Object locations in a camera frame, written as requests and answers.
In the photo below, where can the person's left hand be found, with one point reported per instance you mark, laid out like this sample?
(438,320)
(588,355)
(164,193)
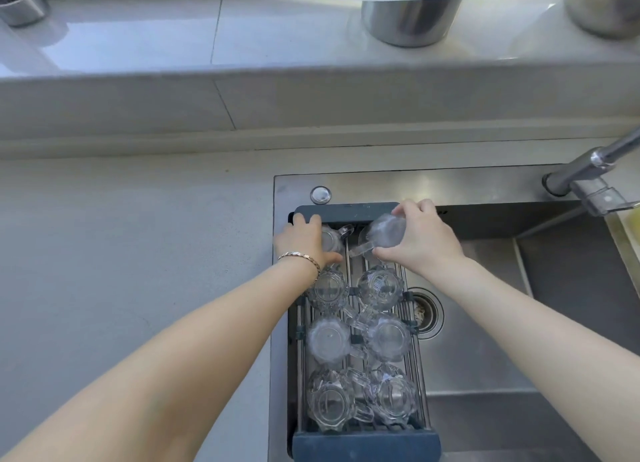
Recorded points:
(300,241)

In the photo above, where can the person's right hand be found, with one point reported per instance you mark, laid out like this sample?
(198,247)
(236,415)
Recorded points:
(425,241)

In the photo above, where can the person's left thumb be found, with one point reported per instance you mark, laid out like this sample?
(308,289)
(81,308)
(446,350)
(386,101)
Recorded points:
(330,260)

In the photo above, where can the person's right thumb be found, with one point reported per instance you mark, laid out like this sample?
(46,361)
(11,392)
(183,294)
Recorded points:
(386,253)

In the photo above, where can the person's right forearm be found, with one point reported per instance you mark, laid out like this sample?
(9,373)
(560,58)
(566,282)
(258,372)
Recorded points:
(540,341)

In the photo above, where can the person's left forearm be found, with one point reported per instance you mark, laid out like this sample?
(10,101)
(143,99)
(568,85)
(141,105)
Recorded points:
(165,366)

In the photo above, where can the round chrome sink cap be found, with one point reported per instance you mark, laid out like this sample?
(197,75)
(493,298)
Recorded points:
(320,194)

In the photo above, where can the round metal sink drain strainer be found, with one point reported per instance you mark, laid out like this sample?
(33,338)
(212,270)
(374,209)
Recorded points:
(429,312)

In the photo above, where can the rows of clear glass mugs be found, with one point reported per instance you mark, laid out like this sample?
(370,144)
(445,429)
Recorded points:
(385,339)

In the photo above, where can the stainless steel sink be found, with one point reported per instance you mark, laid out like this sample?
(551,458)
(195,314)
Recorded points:
(475,356)

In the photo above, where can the dark blue dish drying rack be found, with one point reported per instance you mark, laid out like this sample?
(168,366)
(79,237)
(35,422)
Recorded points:
(365,444)

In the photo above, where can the chrome sink faucet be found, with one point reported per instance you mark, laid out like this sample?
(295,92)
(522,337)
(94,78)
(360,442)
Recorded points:
(590,169)

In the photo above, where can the wide steel container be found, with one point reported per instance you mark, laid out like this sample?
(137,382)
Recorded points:
(410,20)

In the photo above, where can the yellow plastic basin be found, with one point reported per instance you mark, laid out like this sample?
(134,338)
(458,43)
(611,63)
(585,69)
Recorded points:
(629,241)

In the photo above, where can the dull steel pot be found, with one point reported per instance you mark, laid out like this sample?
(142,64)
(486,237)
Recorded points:
(602,6)

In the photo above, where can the small steel cup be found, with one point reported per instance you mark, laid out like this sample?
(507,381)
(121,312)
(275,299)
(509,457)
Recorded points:
(21,4)

